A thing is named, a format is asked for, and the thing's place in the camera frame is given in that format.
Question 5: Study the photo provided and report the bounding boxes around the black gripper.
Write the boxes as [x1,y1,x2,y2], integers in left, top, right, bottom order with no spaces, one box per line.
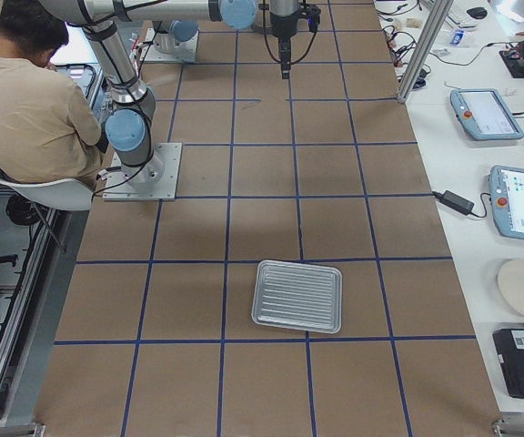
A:
[277,36,291,80]

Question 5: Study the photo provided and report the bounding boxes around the black power adapter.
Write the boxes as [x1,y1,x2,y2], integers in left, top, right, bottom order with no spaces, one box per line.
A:
[432,190,474,216]

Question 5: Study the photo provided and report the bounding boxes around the silver ribbed metal tray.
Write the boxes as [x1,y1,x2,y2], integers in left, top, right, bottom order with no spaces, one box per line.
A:
[251,259,343,334]

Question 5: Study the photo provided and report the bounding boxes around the far teach pendant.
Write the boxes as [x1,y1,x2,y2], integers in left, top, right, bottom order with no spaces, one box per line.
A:
[449,88,524,141]

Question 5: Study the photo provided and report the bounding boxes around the seated person beige shirt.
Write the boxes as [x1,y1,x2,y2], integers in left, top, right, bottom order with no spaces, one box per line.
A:
[0,1,108,187]

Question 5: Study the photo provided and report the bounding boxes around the white plastic chair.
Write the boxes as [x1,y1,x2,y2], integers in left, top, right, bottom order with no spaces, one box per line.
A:
[0,175,95,256]

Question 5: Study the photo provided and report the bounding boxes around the teach pendant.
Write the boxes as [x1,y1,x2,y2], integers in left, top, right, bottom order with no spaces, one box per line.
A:
[449,88,524,141]
[489,166,524,239]

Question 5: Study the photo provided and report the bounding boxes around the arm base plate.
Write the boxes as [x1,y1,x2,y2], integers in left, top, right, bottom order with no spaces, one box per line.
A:
[138,28,198,64]
[101,143,183,201]

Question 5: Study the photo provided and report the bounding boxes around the near teach pendant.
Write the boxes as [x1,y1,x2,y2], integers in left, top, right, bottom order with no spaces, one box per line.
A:
[489,166,524,239]

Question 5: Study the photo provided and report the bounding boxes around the aluminium frame post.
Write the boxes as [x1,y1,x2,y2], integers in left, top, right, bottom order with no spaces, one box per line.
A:
[397,0,453,104]

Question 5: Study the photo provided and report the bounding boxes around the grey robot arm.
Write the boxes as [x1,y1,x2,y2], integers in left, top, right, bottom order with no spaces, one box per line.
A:
[42,1,257,187]
[210,1,321,79]

